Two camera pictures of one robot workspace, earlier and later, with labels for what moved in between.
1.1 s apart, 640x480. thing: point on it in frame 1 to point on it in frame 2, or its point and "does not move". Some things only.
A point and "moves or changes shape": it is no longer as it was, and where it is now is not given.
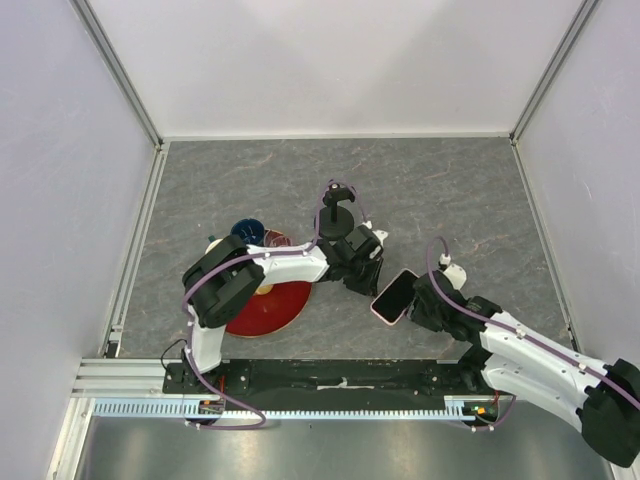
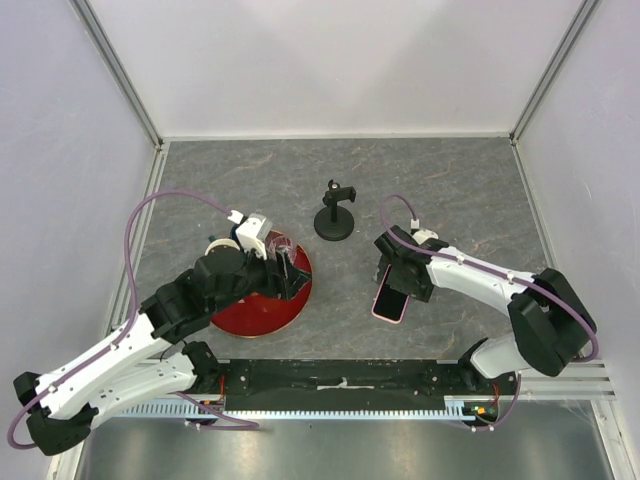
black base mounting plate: (324, 378) does not move
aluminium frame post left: (97, 33) does not move
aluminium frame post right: (569, 38) does not move
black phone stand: (335, 222) does not move
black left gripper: (369, 287) to (282, 276)
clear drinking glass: (274, 238) does not move
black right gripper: (416, 313) to (417, 290)
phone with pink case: (394, 299) moves or changes shape
